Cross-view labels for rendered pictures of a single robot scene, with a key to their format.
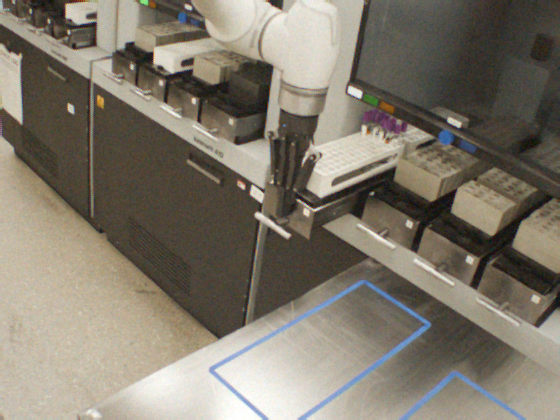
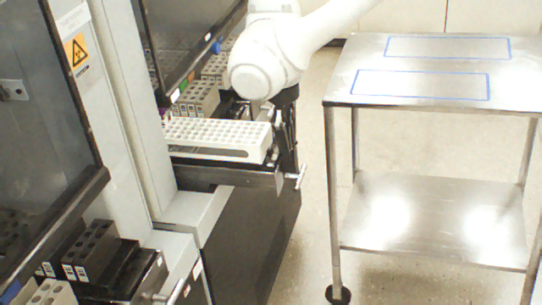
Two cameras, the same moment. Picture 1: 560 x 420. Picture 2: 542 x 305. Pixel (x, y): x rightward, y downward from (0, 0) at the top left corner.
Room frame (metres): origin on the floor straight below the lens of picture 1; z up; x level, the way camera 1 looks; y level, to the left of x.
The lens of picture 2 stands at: (1.54, 0.97, 1.56)
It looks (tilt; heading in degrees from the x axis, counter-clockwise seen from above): 35 degrees down; 249
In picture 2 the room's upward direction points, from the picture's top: 7 degrees counter-clockwise
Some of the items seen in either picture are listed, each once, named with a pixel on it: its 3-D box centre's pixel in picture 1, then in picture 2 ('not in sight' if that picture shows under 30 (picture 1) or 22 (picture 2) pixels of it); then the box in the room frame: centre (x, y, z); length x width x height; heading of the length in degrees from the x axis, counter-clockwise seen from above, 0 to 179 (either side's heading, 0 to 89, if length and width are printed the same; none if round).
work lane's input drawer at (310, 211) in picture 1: (379, 168); (160, 154); (1.38, -0.23, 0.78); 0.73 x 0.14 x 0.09; 140
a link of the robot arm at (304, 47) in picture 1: (305, 39); (273, 22); (1.14, -0.01, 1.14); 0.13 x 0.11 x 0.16; 54
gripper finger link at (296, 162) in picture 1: (296, 164); (287, 123); (1.12, -0.03, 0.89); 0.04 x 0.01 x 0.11; 140
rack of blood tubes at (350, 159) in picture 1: (348, 162); (207, 141); (1.28, -0.14, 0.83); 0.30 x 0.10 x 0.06; 140
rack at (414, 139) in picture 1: (424, 133); not in sight; (1.52, -0.35, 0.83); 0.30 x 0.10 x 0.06; 140
